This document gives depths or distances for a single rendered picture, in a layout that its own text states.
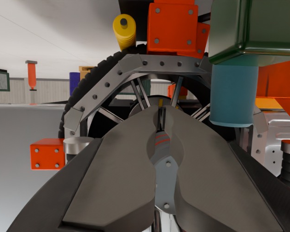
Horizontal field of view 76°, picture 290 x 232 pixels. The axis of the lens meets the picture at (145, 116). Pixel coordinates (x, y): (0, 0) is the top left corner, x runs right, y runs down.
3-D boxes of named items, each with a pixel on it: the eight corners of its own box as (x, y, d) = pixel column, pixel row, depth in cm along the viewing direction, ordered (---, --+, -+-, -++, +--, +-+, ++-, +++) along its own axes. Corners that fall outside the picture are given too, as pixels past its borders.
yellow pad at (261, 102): (239, 96, 100) (238, 106, 101) (255, 97, 86) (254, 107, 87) (264, 97, 101) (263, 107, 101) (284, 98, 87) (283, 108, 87)
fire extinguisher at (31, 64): (41, 62, 435) (42, 90, 443) (29, 62, 436) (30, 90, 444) (33, 60, 407) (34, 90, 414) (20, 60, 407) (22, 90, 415)
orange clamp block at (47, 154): (74, 138, 56) (43, 137, 55) (64, 145, 48) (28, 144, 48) (74, 160, 57) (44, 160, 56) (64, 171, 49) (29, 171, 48)
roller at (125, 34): (121, 43, 73) (121, 58, 73) (111, 8, 43) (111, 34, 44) (136, 43, 73) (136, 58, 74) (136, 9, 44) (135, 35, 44)
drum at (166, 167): (141, 128, 55) (140, 173, 57) (144, 149, 34) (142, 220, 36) (188, 129, 56) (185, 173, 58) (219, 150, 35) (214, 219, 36)
